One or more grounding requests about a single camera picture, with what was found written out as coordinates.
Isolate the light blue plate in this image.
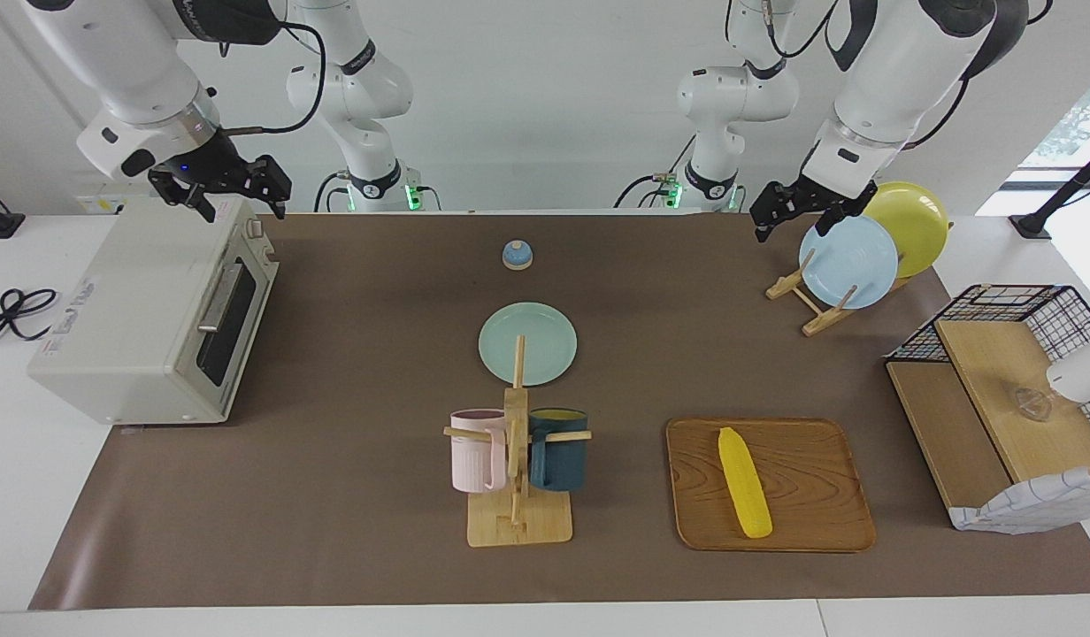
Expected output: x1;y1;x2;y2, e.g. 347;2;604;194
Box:
798;214;900;311

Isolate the black angled stand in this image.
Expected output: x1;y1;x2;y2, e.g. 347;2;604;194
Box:
1009;142;1090;240

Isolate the white toaster oven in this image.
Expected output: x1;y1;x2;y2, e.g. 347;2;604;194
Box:
27;196;280;427

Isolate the pale green plate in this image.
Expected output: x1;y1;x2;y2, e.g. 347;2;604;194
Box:
478;302;579;388

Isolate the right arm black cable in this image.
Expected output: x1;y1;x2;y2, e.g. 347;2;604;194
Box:
219;19;326;135

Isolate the brown wooden tray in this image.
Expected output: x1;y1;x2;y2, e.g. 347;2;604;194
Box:
665;417;878;554

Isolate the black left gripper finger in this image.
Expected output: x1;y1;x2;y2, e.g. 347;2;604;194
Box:
749;181;801;243
815;188;879;238

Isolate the yellow plate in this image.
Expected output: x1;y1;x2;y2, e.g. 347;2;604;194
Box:
862;181;950;279

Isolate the oven door with glass window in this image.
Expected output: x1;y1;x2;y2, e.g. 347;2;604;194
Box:
191;255;279;418

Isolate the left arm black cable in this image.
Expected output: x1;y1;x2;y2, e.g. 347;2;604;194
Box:
757;0;1055;150

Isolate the dark blue mug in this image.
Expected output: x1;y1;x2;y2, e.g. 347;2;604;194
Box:
527;407;590;493

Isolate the white checked cloth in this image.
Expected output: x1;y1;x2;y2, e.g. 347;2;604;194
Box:
948;466;1090;534

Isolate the wooden plate rack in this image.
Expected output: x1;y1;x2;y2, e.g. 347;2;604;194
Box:
765;221;955;338

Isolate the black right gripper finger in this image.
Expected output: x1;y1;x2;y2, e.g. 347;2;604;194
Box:
251;156;293;220
149;166;219;224

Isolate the white rounded object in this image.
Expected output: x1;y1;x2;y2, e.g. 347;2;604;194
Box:
1046;332;1090;404

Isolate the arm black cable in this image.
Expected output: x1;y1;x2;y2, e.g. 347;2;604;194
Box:
757;0;1055;150
219;19;326;135

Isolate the black coiled cable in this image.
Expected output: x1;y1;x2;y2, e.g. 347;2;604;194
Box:
0;288;59;346

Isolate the wooden mug rack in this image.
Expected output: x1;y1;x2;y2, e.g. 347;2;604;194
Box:
443;334;593;548

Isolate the black wire basket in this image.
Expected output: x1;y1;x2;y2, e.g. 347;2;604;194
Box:
888;283;1090;443

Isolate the brown table mat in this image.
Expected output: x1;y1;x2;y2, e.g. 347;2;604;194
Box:
27;212;1090;611

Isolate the small clear glass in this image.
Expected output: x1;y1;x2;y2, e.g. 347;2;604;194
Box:
1012;385;1055;422

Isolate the pink mug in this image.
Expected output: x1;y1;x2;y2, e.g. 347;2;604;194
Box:
449;408;509;494

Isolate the yellow corn cob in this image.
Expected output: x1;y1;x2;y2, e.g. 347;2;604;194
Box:
718;426;774;539

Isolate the wooden two-tier shelf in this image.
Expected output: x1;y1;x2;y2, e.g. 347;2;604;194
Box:
887;318;1090;516

